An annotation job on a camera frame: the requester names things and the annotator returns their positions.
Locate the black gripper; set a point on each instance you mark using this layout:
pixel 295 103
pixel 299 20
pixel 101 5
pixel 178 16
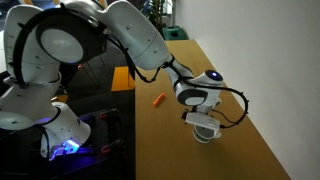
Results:
pixel 204 132

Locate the white ceramic cup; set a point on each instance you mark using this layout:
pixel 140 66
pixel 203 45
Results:
pixel 208 140

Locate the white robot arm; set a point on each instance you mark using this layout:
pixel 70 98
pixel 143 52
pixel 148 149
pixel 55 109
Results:
pixel 133 36

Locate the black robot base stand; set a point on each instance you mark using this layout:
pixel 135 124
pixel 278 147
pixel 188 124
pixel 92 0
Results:
pixel 100 163

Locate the orange marker pen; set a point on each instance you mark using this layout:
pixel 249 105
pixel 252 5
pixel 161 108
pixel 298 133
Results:
pixel 159 99

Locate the red clamp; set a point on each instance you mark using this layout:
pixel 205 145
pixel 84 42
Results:
pixel 107 116
pixel 111 146

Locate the orange square stool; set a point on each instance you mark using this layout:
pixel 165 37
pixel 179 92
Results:
pixel 120 79

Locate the thin dark chair legs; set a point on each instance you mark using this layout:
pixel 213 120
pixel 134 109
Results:
pixel 90 71

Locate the green potted plant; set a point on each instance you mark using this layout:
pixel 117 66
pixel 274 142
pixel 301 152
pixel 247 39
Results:
pixel 157 11

